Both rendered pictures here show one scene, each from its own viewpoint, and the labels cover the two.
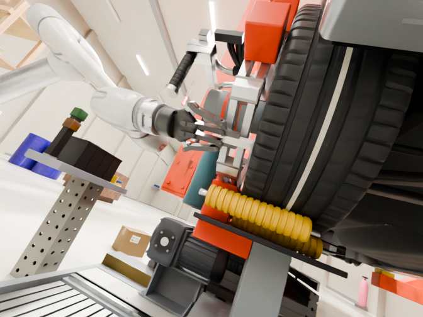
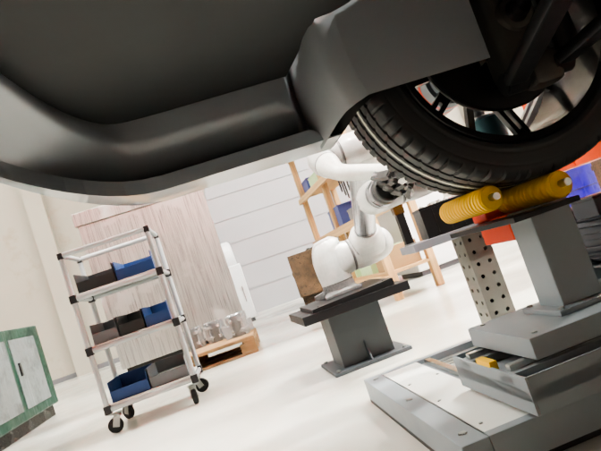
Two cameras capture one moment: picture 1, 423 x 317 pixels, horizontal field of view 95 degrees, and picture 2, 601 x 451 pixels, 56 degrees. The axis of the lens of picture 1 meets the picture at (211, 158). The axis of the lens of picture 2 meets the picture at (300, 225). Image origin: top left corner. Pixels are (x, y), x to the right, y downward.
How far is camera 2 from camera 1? 1.30 m
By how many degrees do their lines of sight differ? 66
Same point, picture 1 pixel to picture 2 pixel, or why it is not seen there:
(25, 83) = not seen: hidden behind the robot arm
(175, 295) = not seen: outside the picture
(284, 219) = (469, 205)
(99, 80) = (363, 175)
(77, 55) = (341, 175)
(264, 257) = (520, 230)
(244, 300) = (532, 274)
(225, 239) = (498, 234)
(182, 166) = not seen: hidden behind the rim
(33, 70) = (354, 188)
